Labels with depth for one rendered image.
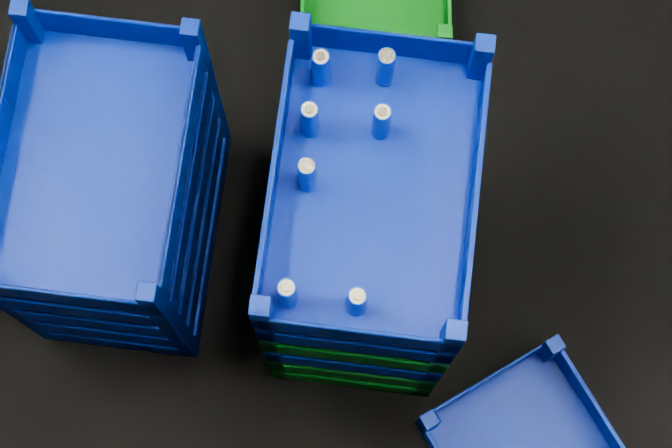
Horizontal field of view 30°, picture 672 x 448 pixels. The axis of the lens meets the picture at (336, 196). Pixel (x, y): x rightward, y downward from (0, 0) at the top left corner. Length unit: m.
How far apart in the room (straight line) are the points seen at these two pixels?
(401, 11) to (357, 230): 0.57
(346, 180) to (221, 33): 0.54
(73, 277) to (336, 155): 0.30
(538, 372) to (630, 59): 0.45
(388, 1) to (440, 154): 0.53
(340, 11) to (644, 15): 0.42
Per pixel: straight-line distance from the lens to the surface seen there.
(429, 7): 1.75
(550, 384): 1.64
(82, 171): 1.36
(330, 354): 1.34
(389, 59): 1.22
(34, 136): 1.38
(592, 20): 1.78
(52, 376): 1.66
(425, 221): 1.24
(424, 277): 1.23
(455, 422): 1.62
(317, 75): 1.25
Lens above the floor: 1.61
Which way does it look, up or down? 75 degrees down
